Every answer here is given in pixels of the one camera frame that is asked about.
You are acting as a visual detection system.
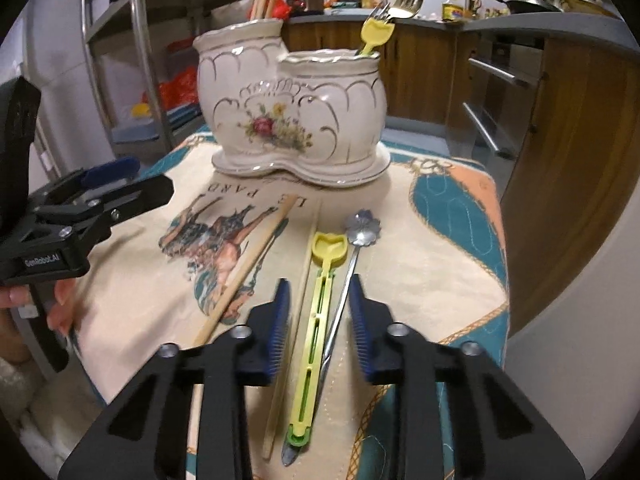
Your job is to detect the pan with lid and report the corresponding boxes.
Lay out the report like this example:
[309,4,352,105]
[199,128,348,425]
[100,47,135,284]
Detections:
[562,0,618,18]

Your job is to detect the cream ceramic holder tray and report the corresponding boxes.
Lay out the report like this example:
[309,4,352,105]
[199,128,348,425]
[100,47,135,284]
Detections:
[211,150,392,190]

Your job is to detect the person's left hand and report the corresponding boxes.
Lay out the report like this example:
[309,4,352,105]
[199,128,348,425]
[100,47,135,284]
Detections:
[0,279,80,347]

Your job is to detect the printed quilted cloth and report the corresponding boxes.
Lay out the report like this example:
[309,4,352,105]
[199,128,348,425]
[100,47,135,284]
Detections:
[75,130,511,480]

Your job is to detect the green yellow plastic fork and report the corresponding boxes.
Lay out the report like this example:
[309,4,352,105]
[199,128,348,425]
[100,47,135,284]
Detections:
[356,4,396,57]

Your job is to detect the white fuzzy cloth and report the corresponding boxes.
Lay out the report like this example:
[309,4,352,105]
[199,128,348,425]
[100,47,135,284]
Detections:
[0,355,106,480]

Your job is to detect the floral ceramic utensil holder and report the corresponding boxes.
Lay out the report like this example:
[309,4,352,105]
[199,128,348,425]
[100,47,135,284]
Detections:
[192,17,388,171]

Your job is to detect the wooden base cabinets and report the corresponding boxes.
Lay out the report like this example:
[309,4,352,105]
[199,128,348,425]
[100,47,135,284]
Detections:
[285,20,640,336]

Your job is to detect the built-in steel oven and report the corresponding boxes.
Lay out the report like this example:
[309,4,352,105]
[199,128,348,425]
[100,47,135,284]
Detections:
[462,35,546,161]

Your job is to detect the crumpled red plastic bag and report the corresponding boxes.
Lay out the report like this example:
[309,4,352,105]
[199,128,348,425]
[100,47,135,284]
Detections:
[145,67,201,111]

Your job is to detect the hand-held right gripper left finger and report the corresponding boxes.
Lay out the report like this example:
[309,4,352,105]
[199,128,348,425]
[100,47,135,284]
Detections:
[59,278,292,480]

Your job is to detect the flower-shaped silver spoon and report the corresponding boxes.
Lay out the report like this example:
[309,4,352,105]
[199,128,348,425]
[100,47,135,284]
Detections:
[281,211,383,463]

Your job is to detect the yellow plastic spoon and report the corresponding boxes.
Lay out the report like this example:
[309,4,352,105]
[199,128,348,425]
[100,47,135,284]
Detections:
[286,231,348,448]

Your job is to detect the blue plastic tray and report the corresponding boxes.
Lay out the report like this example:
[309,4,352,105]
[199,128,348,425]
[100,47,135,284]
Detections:
[112,110,173,143]

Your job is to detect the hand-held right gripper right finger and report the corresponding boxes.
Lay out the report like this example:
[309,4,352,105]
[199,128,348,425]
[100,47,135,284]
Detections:
[348,274,586,480]

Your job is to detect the white refrigerator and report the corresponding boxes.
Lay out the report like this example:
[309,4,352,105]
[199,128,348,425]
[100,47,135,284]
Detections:
[20,0,118,176]

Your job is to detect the grey kitchen countertop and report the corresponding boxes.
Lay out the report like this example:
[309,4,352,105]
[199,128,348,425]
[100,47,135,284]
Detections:
[287,7,632,58]

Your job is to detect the metal shelf rack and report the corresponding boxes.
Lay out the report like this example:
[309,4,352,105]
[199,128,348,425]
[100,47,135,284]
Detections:
[80,0,261,161]

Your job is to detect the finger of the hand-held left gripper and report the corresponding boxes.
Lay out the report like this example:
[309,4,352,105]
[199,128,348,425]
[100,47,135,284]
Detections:
[40,174,175,251]
[30,156,142,208]

